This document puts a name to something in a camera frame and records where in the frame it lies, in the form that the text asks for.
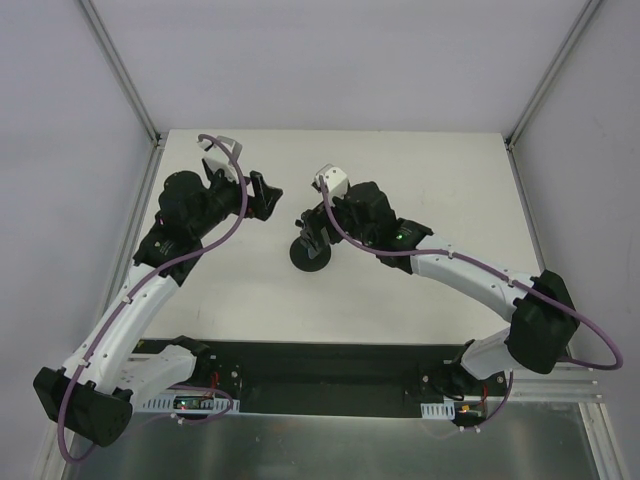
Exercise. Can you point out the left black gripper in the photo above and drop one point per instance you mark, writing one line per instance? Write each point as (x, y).
(255, 198)

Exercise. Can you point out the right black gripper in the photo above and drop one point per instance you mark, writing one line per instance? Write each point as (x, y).
(317, 230)

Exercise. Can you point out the black phone stand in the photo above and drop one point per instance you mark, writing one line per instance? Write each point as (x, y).
(306, 260)

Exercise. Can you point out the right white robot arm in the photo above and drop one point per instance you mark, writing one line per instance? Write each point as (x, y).
(533, 306)

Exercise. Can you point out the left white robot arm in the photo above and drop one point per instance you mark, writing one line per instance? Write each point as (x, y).
(93, 394)

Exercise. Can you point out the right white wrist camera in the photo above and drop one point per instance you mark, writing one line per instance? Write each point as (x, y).
(335, 180)

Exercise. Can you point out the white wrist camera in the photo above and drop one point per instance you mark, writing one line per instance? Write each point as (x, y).
(214, 157)
(335, 180)

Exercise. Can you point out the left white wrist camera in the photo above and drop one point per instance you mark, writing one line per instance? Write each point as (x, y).
(214, 157)

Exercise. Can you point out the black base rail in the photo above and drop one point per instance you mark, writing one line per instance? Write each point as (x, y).
(318, 379)

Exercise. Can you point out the left white cable duct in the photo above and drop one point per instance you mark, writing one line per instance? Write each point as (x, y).
(189, 404)

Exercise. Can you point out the white cable duct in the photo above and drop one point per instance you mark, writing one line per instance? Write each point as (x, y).
(189, 404)
(438, 411)

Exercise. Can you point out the right white cable duct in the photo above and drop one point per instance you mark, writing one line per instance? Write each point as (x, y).
(438, 411)

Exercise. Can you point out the aluminium frame rail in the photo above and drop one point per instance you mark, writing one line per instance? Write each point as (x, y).
(565, 384)

